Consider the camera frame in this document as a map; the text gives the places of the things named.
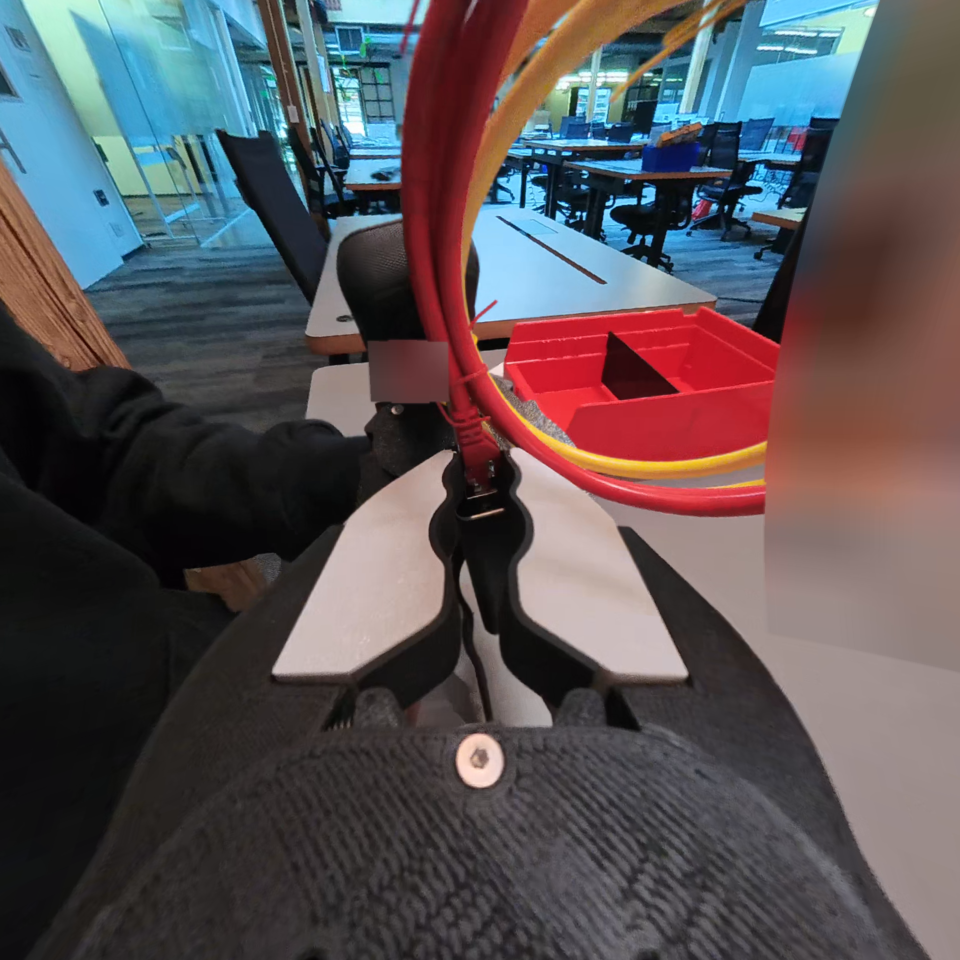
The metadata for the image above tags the black port adapter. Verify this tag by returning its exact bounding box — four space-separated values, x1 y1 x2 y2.
452 480 528 635

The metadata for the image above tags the black office chair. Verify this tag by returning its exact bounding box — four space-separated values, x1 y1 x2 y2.
216 129 331 305

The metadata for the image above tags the white desk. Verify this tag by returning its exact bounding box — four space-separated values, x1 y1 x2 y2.
306 206 717 357

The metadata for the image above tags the person's black sweatshirt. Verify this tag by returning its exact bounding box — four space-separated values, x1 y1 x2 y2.
0 300 234 960

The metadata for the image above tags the black bin divider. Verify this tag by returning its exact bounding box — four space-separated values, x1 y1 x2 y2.
602 331 681 401

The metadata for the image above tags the wood-top office desk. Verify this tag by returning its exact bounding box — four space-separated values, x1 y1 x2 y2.
566 157 735 271

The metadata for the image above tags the blue storage bin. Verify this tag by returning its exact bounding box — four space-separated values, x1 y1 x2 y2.
641 138 704 174

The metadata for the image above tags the yellow ethernet cable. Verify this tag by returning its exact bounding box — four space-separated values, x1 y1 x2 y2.
459 0 768 490

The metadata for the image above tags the red plastic bin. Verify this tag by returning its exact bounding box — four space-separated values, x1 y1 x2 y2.
504 306 781 464

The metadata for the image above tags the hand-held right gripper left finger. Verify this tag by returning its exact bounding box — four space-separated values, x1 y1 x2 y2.
271 450 465 710

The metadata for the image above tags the red ethernet cable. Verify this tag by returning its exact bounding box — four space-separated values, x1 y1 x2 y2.
399 0 768 520

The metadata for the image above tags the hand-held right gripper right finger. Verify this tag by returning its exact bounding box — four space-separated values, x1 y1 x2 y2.
498 448 691 710

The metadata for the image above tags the person's left forearm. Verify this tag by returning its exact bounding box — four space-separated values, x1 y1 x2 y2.
75 366 370 590

